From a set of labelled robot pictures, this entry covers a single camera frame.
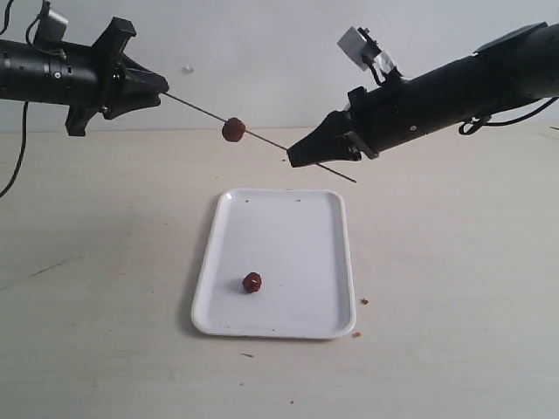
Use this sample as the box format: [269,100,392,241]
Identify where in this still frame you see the white rectangular plastic tray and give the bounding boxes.
[190,188,356,340]

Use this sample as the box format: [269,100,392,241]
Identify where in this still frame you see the red date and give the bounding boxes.
[242,272,262,293]
[221,117,246,143]

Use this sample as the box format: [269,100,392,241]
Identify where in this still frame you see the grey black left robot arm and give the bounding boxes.
[1,17,169,137]

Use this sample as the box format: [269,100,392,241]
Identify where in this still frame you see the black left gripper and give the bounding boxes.
[66,17,169,136]

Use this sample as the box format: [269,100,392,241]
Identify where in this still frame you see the red date top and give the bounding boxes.
[221,117,246,143]

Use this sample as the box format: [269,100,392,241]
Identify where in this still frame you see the thin metal skewer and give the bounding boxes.
[163,93,357,183]

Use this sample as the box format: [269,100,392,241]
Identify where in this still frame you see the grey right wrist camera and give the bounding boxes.
[337,26,399,76]

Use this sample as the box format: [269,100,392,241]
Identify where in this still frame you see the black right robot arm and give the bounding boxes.
[287,22,558,168]

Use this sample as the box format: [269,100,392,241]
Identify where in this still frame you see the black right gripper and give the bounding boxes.
[287,78,419,168]

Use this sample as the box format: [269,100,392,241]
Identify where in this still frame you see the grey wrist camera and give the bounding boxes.
[34,1,69,44]
[337,26,399,76]

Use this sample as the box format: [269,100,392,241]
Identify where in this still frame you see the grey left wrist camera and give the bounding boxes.
[34,1,69,44]

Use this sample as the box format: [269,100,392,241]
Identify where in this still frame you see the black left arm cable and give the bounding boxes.
[0,0,66,200]

